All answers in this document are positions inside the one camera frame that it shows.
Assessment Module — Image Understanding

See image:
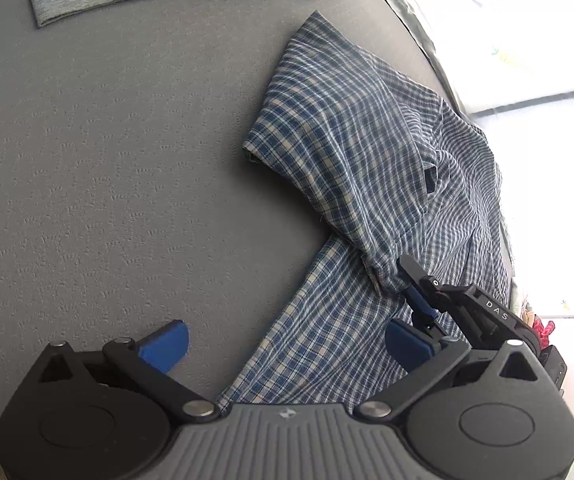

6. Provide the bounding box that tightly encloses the pink red patterned cloth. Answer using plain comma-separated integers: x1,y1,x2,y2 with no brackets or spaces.
516,301,556,350

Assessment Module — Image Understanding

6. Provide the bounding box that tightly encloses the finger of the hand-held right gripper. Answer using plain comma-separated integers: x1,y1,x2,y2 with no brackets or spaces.
398,254,455,311
406,285,450,339

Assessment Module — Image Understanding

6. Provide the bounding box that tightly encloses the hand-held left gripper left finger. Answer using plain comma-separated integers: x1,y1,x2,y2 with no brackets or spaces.
31,319,219,422

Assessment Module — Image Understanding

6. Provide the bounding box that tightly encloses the white printed curtain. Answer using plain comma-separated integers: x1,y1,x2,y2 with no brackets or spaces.
362,0,574,361

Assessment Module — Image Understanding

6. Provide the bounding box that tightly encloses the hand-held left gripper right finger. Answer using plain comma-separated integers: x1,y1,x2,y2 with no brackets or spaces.
358,318,551,419

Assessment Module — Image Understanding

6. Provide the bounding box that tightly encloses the blue plaid shirt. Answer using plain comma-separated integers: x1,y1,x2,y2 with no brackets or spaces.
216,10,515,407

